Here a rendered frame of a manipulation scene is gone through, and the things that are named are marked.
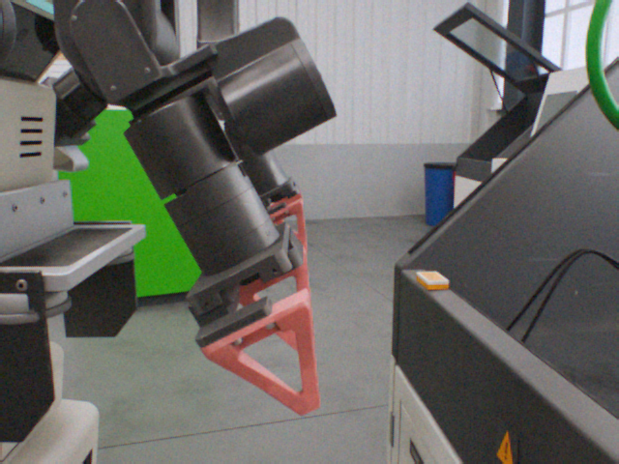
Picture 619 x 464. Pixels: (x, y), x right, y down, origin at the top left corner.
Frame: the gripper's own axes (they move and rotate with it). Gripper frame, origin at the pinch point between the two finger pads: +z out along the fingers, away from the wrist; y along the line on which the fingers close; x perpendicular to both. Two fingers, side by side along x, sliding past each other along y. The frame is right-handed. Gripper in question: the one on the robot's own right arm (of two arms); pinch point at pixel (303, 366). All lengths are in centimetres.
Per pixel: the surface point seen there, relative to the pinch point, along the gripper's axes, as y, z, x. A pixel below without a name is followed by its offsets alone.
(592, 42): 14.8, -9.7, -34.5
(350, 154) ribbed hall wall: 691, 44, -57
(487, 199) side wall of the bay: 47, 8, -29
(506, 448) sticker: 8.8, 19.7, -11.1
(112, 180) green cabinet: 304, -41, 110
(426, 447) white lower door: 30.0, 30.8, -3.4
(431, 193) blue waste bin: 621, 127, -120
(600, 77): 14.7, -6.5, -34.0
